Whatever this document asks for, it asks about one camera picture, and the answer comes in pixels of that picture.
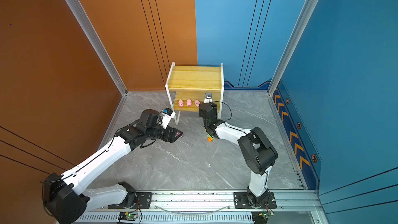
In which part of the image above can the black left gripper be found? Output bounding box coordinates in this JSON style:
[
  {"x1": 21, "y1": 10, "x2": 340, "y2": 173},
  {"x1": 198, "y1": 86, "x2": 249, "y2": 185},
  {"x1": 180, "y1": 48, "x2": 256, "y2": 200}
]
[{"x1": 147, "y1": 123, "x2": 184, "y2": 143}]

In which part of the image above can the green orange toy car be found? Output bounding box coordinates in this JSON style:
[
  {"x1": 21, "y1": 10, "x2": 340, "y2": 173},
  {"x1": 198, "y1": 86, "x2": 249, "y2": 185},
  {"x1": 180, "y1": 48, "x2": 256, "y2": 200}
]
[{"x1": 207, "y1": 134, "x2": 214, "y2": 142}]

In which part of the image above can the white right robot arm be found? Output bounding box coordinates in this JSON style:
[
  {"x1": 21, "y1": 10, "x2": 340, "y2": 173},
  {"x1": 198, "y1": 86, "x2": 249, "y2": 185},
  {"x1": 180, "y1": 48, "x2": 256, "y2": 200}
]
[{"x1": 199, "y1": 102, "x2": 278, "y2": 208}]

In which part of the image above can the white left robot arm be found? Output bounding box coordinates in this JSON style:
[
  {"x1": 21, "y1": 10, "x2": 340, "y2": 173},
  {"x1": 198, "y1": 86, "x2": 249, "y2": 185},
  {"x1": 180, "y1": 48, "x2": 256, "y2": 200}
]
[{"x1": 42, "y1": 108, "x2": 183, "y2": 224}]

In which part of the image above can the wooden two-tier shelf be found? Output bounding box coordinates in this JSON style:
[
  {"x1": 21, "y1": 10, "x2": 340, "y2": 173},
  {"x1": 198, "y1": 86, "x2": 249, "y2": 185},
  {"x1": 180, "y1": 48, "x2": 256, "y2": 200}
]
[{"x1": 165, "y1": 62, "x2": 224, "y2": 124}]

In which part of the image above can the left controller board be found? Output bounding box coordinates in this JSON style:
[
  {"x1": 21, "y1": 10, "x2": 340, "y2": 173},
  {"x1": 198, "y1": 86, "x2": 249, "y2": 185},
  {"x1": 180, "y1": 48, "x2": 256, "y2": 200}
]
[{"x1": 118, "y1": 212, "x2": 140, "y2": 224}]

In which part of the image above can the controller board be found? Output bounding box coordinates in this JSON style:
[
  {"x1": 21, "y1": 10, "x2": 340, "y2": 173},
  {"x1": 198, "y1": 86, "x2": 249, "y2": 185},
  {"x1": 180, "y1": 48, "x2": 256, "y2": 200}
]
[
  {"x1": 251, "y1": 211, "x2": 274, "y2": 224},
  {"x1": 118, "y1": 212, "x2": 140, "y2": 224}
]

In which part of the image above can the right controller board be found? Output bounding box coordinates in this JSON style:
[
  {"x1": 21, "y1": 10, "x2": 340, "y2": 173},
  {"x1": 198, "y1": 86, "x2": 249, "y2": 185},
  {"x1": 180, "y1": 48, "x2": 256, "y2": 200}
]
[{"x1": 251, "y1": 211, "x2": 274, "y2": 224}]

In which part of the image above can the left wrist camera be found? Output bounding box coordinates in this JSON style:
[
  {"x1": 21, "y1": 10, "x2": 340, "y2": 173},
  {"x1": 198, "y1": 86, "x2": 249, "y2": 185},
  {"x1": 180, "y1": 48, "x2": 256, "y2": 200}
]
[{"x1": 160, "y1": 108, "x2": 176, "y2": 129}]

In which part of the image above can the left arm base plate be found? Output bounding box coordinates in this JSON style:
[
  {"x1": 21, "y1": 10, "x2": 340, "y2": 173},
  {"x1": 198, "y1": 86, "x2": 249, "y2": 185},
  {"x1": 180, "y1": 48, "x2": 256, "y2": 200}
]
[{"x1": 108, "y1": 192, "x2": 152, "y2": 210}]

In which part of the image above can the aluminium mounting rail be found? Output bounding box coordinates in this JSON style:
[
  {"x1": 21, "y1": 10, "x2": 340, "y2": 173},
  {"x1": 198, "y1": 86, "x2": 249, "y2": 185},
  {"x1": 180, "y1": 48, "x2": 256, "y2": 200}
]
[{"x1": 76, "y1": 189, "x2": 328, "y2": 224}]

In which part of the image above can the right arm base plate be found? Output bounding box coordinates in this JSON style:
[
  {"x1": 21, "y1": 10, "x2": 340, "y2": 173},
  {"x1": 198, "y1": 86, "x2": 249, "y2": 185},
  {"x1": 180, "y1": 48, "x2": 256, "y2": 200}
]
[{"x1": 233, "y1": 191, "x2": 277, "y2": 209}]

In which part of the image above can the left aluminium corner post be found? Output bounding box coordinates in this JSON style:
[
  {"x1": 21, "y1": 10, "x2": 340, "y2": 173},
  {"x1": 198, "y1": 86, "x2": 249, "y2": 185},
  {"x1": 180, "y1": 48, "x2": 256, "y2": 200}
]
[{"x1": 65, "y1": 0, "x2": 127, "y2": 96}]

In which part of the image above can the aluminium corner post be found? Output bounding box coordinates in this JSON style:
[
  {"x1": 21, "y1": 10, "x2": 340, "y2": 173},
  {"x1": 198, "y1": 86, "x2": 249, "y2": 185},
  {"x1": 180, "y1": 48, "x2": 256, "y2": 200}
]
[
  {"x1": 65, "y1": 0, "x2": 127, "y2": 96},
  {"x1": 267, "y1": 0, "x2": 319, "y2": 96}
]

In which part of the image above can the right aluminium corner post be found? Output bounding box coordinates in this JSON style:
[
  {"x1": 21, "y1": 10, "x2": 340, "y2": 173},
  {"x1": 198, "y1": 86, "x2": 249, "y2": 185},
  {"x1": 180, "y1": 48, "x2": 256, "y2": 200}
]
[{"x1": 267, "y1": 0, "x2": 319, "y2": 96}]

